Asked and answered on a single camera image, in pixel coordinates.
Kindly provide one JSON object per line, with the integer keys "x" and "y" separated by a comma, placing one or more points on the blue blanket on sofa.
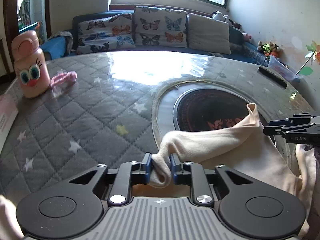
{"x": 58, "y": 45}

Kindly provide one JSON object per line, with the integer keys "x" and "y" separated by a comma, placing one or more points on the grey quilted table cover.
{"x": 106, "y": 116}

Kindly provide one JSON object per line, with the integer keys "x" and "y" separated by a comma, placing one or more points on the pink cartoon water bottle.
{"x": 30, "y": 64}

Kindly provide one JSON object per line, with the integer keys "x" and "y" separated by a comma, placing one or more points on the dark door frame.
{"x": 9, "y": 30}

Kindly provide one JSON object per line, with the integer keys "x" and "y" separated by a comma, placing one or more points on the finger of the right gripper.
{"x": 272, "y": 130}
{"x": 281, "y": 123}

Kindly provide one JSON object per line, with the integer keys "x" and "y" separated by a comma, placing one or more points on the clear plastic box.
{"x": 283, "y": 71}

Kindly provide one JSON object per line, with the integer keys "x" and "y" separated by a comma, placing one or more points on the left butterfly cushion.
{"x": 105, "y": 34}

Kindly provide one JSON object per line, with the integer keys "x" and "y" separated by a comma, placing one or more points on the plain beige cushion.
{"x": 208, "y": 34}

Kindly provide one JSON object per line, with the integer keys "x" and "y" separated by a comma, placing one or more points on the black remote control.
{"x": 272, "y": 76}

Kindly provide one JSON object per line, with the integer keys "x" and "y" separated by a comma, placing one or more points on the white plush toy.
{"x": 219, "y": 16}

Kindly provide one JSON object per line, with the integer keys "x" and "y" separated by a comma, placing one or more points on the middle butterfly cushion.
{"x": 160, "y": 27}

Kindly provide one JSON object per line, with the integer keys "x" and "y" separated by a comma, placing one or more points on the cream long-sleeve garment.
{"x": 262, "y": 188}

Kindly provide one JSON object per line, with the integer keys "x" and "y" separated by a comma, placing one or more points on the paper pinwheel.
{"x": 312, "y": 59}

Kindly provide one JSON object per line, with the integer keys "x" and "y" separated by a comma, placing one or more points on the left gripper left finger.
{"x": 122, "y": 180}

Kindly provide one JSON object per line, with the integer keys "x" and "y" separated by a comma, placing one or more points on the dark blue sofa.
{"x": 241, "y": 49}

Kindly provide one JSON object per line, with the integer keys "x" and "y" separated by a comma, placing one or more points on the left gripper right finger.
{"x": 193, "y": 175}

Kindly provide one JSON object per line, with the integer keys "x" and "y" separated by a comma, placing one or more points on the butterfly cushion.
{"x": 105, "y": 34}
{"x": 160, "y": 27}

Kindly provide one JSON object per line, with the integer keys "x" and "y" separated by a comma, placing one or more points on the colourful plush toys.
{"x": 269, "y": 49}

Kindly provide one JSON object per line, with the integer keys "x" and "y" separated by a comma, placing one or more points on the tissue pack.
{"x": 8, "y": 113}

